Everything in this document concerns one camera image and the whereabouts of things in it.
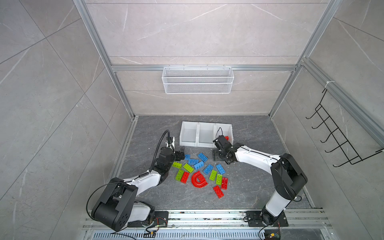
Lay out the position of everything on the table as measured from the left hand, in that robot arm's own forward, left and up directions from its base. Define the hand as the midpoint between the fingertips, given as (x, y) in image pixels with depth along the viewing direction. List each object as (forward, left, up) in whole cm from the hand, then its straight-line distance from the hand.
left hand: (177, 143), depth 89 cm
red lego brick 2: (-17, -4, -10) cm, 21 cm away
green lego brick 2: (-11, -7, -11) cm, 17 cm away
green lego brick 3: (-15, -1, -11) cm, 19 cm away
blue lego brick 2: (-4, -16, -11) cm, 20 cm away
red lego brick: (+10, -34, -10) cm, 37 cm away
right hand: (-4, -25, -8) cm, 27 cm away
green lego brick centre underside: (-16, -21, -11) cm, 29 cm away
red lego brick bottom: (-26, -23, -11) cm, 36 cm away
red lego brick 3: (-22, -27, -11) cm, 37 cm away
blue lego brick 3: (-7, -10, -11) cm, 16 cm away
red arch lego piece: (-19, -12, -12) cm, 25 cm away
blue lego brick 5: (-13, -27, -11) cm, 31 cm away
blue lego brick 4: (-10, -13, -10) cm, 19 cm away
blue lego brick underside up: (-12, -19, -11) cm, 25 cm away
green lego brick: (-9, 0, -10) cm, 14 cm away
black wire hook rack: (-12, -77, +20) cm, 81 cm away
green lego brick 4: (-19, -25, -12) cm, 33 cm away
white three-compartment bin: (+15, -17, -11) cm, 25 cm away
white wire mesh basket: (+40, -14, +18) cm, 46 cm away
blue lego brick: (-4, -6, -11) cm, 13 cm away
